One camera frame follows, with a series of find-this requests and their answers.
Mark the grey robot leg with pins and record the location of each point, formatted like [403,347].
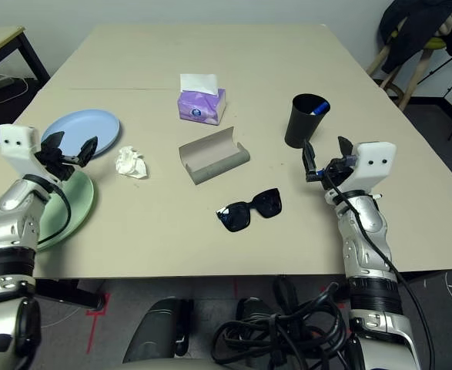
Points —
[254,312]
[156,327]

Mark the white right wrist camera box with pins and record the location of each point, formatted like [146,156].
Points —
[375,162]

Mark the wooden stool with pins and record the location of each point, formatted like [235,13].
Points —
[416,77]

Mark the black tripod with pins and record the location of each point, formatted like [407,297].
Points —
[441,66]

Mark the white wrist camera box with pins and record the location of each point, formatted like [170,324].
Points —
[375,162]
[15,146]

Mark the grey left robot leg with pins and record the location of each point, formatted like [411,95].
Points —
[156,327]

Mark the grey right robot leg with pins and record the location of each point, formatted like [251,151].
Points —
[254,312]

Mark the light blue plate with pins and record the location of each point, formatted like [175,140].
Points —
[91,125]

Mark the yellow-green stool cushion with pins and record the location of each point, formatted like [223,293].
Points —
[435,42]

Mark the black table base frame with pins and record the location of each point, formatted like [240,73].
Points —
[67,294]

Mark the black sunglasses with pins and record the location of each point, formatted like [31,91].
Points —
[268,202]

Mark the grey glasses case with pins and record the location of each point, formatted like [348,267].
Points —
[210,154]

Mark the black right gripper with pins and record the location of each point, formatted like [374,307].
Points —
[335,175]

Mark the black jacket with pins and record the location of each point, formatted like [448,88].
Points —
[414,27]

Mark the white tissue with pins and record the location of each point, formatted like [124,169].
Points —
[131,163]

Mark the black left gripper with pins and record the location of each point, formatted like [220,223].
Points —
[54,163]

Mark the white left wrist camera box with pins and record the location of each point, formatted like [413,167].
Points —
[15,146]

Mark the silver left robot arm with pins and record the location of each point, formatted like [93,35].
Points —
[14,216]

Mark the purple tissue pack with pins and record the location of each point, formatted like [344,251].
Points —
[200,108]

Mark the black cup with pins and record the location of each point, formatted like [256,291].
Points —
[300,131]

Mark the light green plate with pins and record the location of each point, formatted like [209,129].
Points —
[77,208]

